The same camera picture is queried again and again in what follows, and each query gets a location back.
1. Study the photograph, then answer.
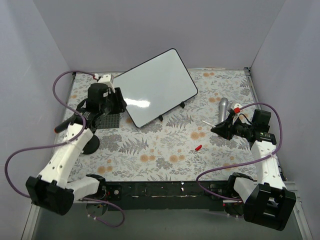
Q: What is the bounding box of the white marker pen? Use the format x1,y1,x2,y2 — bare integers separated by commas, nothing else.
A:
201,120,216,128

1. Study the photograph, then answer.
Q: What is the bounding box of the white board with black frame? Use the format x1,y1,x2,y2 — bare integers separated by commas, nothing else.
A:
113,48,198,128

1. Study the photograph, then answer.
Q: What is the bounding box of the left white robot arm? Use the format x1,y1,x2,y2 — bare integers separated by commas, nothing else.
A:
25,83,127,216

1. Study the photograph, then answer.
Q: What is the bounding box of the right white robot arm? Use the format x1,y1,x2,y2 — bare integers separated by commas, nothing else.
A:
211,107,296,231

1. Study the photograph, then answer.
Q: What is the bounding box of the dark grey studded baseplate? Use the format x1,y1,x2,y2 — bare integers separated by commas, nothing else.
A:
96,113,120,129

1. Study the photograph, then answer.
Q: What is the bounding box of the silver microphone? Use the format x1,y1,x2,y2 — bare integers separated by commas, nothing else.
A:
218,97,229,124

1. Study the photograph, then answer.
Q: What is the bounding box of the floral patterned table mat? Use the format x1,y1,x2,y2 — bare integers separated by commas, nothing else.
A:
68,70,257,182

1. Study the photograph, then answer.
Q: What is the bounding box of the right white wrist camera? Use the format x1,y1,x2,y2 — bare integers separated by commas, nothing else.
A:
230,102,242,125

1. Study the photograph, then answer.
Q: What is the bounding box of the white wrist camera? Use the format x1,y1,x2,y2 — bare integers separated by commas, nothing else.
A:
93,73,114,90
230,102,242,125

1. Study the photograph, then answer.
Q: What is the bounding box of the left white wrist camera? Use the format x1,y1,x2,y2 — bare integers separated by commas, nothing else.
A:
93,73,114,90

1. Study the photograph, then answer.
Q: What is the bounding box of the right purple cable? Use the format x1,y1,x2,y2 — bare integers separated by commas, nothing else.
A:
196,102,283,203

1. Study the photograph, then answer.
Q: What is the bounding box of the black microphone with red ring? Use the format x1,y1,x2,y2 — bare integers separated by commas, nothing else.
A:
54,116,77,134

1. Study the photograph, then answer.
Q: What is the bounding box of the black front mounting rail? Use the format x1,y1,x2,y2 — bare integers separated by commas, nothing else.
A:
102,180,228,212

